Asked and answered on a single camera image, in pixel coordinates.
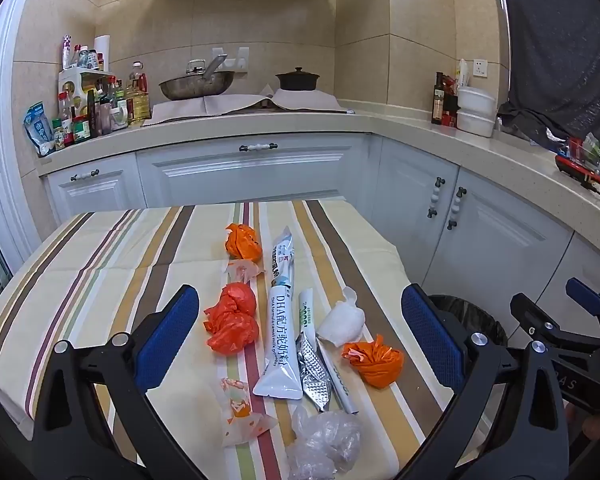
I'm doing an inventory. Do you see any white spice rack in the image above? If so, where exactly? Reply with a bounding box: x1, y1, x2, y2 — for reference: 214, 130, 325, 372
57, 69, 131, 136

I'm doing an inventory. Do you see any clear wrapper with orange print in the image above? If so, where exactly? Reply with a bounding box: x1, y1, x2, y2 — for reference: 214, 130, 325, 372
220, 377, 277, 448

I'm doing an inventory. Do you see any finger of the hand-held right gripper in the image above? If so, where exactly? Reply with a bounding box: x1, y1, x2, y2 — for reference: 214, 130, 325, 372
565, 276, 600, 332
510, 292, 600, 356

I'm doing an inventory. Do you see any large orange plastic bag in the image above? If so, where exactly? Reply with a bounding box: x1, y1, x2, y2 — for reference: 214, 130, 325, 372
203, 282, 260, 357

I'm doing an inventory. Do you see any opened white silver sachet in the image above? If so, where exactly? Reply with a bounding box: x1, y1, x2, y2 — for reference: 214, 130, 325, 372
270, 226, 297, 288

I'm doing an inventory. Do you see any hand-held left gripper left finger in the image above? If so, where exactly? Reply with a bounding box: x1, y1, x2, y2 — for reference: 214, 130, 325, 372
30, 284, 206, 480

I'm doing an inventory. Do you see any white plastic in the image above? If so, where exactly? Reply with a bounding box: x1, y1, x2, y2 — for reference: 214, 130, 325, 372
317, 286, 366, 347

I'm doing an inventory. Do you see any large white powder sachet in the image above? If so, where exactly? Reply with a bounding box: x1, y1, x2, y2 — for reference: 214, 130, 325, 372
253, 284, 306, 401

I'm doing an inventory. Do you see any beige stove cover cloth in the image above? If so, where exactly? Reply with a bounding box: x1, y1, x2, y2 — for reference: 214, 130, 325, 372
147, 89, 351, 123

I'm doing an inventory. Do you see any dark hanging cloth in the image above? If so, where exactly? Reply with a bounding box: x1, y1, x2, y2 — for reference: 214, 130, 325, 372
497, 0, 600, 161

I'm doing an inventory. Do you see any striped tablecloth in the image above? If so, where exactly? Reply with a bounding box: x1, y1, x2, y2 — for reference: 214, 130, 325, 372
0, 199, 456, 480

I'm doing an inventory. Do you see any group of condiment bottles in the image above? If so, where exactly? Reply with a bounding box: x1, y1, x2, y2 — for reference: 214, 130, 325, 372
52, 35, 131, 150

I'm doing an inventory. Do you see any crumpled orange plastic bag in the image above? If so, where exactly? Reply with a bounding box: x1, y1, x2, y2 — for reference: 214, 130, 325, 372
224, 223, 260, 262

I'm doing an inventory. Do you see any white lidded container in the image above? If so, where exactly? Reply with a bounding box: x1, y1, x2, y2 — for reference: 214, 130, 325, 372
457, 86, 497, 113
456, 109, 496, 137

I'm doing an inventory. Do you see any red metal rack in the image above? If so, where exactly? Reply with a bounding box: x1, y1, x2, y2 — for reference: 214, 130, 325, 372
555, 136, 600, 197

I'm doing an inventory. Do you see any clear plastic bag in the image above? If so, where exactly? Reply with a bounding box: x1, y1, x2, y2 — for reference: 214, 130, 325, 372
286, 406, 363, 480

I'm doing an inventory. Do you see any paper towel roll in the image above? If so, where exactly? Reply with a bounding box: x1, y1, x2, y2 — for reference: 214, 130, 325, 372
94, 35, 111, 71

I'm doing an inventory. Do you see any small white green-print sachet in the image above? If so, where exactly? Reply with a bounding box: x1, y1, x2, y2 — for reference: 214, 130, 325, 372
297, 287, 358, 415

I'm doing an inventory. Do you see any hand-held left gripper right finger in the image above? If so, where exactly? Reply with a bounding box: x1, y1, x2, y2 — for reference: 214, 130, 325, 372
395, 284, 581, 480

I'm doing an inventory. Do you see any black cooking pot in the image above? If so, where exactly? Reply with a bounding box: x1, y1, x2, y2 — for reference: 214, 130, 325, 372
275, 66, 321, 92

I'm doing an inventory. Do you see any metal wok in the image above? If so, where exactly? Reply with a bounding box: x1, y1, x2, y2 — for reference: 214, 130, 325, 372
159, 54, 235, 102

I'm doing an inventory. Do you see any clear plastic wrapper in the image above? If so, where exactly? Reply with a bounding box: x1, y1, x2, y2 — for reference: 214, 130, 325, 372
223, 259, 265, 286

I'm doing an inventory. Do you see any black trash bin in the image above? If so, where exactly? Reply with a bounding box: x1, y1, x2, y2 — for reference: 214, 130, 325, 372
426, 294, 511, 361

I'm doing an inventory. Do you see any blue white snack bag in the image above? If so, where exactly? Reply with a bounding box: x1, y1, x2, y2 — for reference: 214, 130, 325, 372
24, 102, 56, 157

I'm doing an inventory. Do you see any small orange plastic bag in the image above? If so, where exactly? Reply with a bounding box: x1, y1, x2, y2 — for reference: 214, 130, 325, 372
341, 336, 405, 389

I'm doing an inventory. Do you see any white kitchen cabinet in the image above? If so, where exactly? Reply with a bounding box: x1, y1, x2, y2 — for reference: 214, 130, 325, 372
40, 130, 600, 361

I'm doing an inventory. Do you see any white double wall socket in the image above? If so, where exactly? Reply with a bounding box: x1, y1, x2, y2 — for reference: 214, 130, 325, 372
212, 46, 251, 71

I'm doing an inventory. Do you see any dark olive oil bottle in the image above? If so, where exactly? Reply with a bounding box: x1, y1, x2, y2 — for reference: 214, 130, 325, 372
431, 72, 445, 126

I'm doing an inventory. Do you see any yellow cooking oil bottle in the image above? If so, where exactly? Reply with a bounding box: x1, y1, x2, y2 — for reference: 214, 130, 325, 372
127, 61, 151, 127

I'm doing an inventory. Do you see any red food packet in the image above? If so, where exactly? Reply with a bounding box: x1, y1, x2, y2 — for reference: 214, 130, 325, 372
442, 74, 461, 127

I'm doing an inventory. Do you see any person's right hand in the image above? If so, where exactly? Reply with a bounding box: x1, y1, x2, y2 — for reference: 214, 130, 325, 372
566, 404, 600, 442

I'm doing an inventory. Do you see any silver foil wrapper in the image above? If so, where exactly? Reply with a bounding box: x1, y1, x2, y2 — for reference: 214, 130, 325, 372
295, 332, 333, 413

